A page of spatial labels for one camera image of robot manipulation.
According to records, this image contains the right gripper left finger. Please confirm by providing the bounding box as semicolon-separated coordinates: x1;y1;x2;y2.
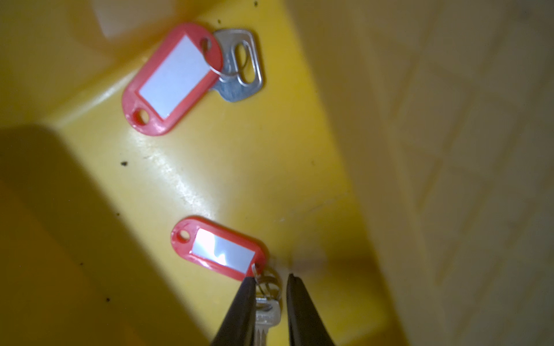
211;277;256;346

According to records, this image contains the red tag key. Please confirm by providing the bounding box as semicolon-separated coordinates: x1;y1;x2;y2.
121;22;264;136
170;216;283;345

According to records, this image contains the yellow drawer cabinet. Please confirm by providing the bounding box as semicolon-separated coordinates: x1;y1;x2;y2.
287;1;553;345

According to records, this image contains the yellow top drawer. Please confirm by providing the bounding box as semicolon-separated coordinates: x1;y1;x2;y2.
1;1;405;345

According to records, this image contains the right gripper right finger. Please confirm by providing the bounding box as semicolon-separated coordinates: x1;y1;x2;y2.
287;273;335;346

